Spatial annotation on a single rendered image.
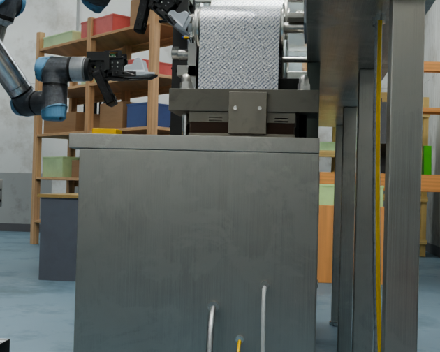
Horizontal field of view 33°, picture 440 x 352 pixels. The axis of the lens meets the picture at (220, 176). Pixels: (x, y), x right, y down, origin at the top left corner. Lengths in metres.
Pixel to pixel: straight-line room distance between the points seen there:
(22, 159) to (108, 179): 9.89
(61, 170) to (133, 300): 7.10
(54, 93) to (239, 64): 0.56
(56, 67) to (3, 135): 9.71
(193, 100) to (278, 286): 0.54
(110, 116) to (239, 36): 6.04
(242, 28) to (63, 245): 3.98
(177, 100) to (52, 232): 4.07
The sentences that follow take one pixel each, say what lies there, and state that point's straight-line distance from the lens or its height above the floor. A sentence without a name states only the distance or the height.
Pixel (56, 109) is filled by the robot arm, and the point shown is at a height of 0.99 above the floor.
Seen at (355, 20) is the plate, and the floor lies 1.14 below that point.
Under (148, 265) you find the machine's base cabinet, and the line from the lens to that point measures 1.96.
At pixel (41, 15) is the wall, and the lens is 12.04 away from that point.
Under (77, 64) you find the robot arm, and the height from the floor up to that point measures 1.12.
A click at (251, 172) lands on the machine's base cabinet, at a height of 0.81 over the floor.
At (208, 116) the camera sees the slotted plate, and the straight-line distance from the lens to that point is 2.01.
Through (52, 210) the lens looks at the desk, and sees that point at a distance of 5.99.
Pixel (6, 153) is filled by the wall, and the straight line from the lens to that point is 11.95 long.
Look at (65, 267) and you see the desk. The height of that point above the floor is 0.10.
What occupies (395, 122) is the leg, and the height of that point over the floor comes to 0.90.
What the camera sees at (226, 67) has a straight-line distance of 2.21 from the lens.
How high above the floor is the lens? 0.77
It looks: 1 degrees up
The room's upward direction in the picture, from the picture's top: 2 degrees clockwise
